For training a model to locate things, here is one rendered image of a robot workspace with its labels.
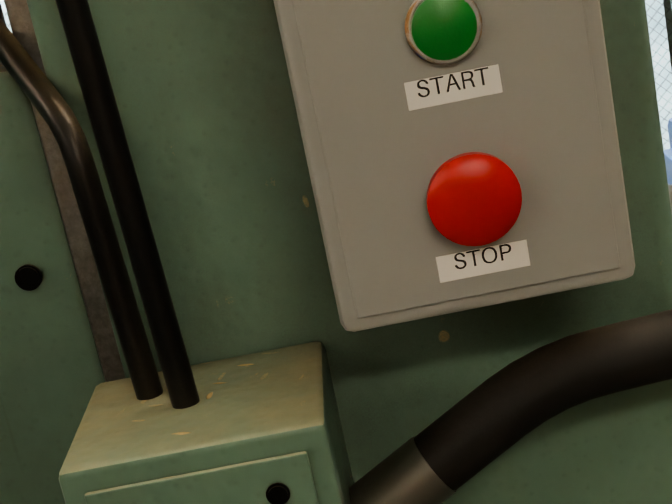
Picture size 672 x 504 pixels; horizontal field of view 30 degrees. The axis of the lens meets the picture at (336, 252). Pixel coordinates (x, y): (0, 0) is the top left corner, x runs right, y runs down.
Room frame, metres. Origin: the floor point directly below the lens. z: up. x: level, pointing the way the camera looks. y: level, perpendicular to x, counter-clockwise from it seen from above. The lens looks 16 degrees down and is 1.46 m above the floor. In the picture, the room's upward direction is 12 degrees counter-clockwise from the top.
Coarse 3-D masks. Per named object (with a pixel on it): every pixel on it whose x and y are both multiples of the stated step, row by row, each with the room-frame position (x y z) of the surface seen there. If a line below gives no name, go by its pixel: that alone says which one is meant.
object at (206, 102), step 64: (128, 0) 0.45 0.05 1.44; (192, 0) 0.45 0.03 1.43; (256, 0) 0.45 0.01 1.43; (640, 0) 0.45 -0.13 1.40; (64, 64) 0.45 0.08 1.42; (128, 64) 0.45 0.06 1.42; (192, 64) 0.45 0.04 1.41; (256, 64) 0.45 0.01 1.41; (640, 64) 0.45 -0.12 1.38; (128, 128) 0.45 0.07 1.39; (192, 128) 0.45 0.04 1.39; (256, 128) 0.45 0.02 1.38; (640, 128) 0.45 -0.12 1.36; (192, 192) 0.45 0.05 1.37; (256, 192) 0.45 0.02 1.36; (640, 192) 0.45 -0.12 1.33; (128, 256) 0.45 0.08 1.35; (192, 256) 0.45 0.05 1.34; (256, 256) 0.45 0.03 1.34; (320, 256) 0.45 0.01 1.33; (640, 256) 0.45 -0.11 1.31; (192, 320) 0.45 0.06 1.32; (256, 320) 0.45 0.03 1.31; (320, 320) 0.45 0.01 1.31; (448, 320) 0.45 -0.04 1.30; (512, 320) 0.45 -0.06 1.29; (576, 320) 0.45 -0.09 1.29; (384, 384) 0.45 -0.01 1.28; (448, 384) 0.45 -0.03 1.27; (384, 448) 0.45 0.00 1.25; (512, 448) 0.45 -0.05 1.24; (576, 448) 0.45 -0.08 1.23; (640, 448) 0.45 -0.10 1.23
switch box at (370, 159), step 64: (320, 0) 0.39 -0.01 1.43; (384, 0) 0.39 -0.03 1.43; (512, 0) 0.39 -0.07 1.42; (576, 0) 0.39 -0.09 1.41; (320, 64) 0.39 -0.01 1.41; (384, 64) 0.39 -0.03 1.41; (512, 64) 0.39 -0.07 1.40; (576, 64) 0.39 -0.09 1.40; (320, 128) 0.39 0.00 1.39; (384, 128) 0.39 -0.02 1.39; (448, 128) 0.39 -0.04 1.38; (512, 128) 0.39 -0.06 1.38; (576, 128) 0.39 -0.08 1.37; (320, 192) 0.39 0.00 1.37; (384, 192) 0.39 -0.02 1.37; (576, 192) 0.39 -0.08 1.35; (384, 256) 0.39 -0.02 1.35; (576, 256) 0.39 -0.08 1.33; (384, 320) 0.39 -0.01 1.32
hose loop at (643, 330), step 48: (576, 336) 0.41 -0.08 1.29; (624, 336) 0.41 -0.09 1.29; (528, 384) 0.40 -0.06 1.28; (576, 384) 0.40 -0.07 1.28; (624, 384) 0.40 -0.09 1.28; (432, 432) 0.41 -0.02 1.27; (480, 432) 0.40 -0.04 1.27; (528, 432) 0.41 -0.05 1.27; (384, 480) 0.41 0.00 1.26; (432, 480) 0.40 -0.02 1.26
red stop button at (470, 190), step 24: (456, 168) 0.38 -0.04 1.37; (480, 168) 0.38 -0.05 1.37; (504, 168) 0.38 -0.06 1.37; (432, 192) 0.38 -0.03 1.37; (456, 192) 0.38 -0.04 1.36; (480, 192) 0.38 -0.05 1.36; (504, 192) 0.38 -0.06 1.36; (432, 216) 0.38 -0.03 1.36; (456, 216) 0.38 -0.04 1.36; (480, 216) 0.38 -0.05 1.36; (504, 216) 0.38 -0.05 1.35; (456, 240) 0.38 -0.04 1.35; (480, 240) 0.38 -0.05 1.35
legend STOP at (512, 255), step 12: (468, 252) 0.39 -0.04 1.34; (480, 252) 0.39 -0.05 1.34; (492, 252) 0.39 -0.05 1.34; (504, 252) 0.39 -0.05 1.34; (516, 252) 0.39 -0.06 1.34; (444, 264) 0.39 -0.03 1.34; (456, 264) 0.39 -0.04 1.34; (468, 264) 0.39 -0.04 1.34; (480, 264) 0.39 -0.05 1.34; (492, 264) 0.39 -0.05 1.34; (504, 264) 0.39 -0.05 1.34; (516, 264) 0.39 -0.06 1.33; (528, 264) 0.39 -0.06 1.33; (444, 276) 0.39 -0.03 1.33; (456, 276) 0.39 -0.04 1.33; (468, 276) 0.39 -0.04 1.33
